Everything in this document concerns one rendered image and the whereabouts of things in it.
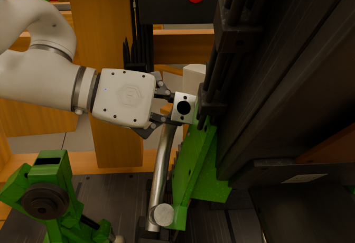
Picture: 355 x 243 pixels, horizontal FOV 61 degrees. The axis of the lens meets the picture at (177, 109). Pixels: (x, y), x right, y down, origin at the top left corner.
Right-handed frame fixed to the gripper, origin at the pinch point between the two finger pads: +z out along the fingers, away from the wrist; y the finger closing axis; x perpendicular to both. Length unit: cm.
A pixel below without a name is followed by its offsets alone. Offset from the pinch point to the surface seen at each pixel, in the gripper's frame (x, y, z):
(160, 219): 0.6, -19.8, 0.1
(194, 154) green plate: -6.7, -8.6, 2.7
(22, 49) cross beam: 31, 16, -40
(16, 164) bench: 52, -14, -39
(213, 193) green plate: -2.7, -14.2, 8.1
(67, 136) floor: 221, 18, -50
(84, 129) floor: 227, 28, -38
